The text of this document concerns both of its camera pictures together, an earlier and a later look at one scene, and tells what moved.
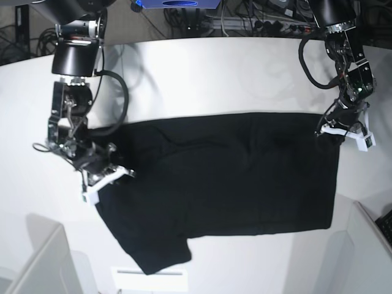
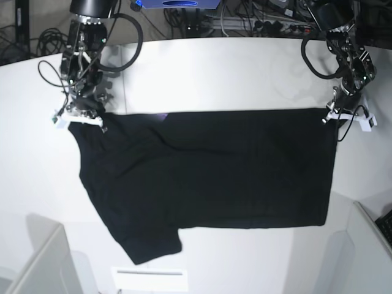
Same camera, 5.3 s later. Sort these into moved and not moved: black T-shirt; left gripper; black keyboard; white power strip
Moved: left gripper
Not moved: black T-shirt; black keyboard; white power strip
